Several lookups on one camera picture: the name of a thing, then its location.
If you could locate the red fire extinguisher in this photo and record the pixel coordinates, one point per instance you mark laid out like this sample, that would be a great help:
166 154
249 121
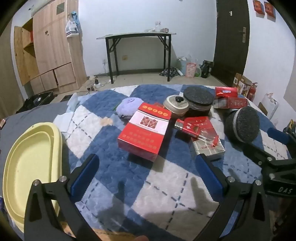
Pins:
253 91

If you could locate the yellow wall socket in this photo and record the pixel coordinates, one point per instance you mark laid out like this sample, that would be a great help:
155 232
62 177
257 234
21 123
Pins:
124 58

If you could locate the clear bottle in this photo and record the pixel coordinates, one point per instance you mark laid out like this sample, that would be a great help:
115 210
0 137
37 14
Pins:
158 26

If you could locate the yellow plastic basin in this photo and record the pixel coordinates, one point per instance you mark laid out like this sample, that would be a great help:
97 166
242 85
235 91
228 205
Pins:
25 166

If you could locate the colourful cardboard box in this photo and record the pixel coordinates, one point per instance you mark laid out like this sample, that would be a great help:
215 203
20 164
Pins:
241 85

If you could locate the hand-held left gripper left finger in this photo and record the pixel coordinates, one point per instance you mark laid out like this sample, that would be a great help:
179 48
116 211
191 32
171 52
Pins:
84 176

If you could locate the white paper bag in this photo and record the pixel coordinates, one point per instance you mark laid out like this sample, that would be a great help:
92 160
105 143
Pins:
269 106

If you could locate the white plastic bag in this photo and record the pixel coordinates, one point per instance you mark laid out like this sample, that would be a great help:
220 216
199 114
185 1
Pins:
182 63

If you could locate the dark patterned cloth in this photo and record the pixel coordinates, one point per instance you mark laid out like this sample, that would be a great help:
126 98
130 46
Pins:
170 72

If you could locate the purple plush toy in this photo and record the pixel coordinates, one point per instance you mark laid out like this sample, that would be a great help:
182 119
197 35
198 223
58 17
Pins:
128 106

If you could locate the black folding table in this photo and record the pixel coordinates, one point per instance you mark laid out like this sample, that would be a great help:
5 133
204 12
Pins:
138 35

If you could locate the metallic cigarette box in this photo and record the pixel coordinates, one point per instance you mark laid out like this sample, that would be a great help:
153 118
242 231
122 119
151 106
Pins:
208 150

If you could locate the white cloth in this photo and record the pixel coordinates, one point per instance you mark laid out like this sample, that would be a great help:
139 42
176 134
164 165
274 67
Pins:
72 102

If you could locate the black flat tray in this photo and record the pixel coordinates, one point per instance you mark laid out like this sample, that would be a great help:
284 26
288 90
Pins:
67 98

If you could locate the blue hanging bag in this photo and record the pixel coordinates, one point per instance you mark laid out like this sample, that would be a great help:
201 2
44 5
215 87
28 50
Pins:
75 17

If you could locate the black round sponge disc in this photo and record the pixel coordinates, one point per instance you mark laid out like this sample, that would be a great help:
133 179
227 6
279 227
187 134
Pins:
198 96
242 125

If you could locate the black case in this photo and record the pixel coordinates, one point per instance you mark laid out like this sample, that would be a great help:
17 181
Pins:
34 102

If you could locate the large red carton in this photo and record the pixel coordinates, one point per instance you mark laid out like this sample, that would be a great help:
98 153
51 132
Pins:
143 132

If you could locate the white power strip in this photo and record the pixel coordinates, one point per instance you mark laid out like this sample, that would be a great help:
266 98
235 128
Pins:
93 84

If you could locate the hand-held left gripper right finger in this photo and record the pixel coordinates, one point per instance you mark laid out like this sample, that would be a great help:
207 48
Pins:
209 176

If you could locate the dark door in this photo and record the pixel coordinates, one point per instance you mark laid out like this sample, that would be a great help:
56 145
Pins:
231 34

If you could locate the red cigarette box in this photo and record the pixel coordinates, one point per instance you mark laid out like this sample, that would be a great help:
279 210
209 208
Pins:
226 91
233 103

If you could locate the white hanging bag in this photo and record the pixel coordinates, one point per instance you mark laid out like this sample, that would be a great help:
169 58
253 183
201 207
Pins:
71 29

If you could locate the green bottle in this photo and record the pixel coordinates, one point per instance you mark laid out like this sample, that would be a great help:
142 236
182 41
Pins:
197 71

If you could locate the red box with clear end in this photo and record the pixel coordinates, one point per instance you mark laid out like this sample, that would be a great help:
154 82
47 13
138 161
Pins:
194 124

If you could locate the red wall picture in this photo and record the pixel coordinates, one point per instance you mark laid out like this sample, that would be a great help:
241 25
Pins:
259 6
270 10

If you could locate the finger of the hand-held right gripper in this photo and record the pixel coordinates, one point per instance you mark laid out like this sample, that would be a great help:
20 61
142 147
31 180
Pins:
259 151
278 135

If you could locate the wooden wardrobe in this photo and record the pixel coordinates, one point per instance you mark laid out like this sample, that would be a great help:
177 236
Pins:
53 46

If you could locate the round tin with black knob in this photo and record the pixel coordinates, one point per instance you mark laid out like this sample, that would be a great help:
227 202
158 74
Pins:
172 104

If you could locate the blue white checkered blanket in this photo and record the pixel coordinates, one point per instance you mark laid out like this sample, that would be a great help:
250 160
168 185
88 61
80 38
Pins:
115 166

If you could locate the pile of dark clothes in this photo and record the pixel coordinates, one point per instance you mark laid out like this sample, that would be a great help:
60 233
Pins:
34 113

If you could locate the pink paper bag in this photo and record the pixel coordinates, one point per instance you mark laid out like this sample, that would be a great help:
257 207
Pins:
190 69

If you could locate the black yellow tool bag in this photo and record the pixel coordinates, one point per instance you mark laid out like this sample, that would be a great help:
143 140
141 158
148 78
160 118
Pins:
290 127

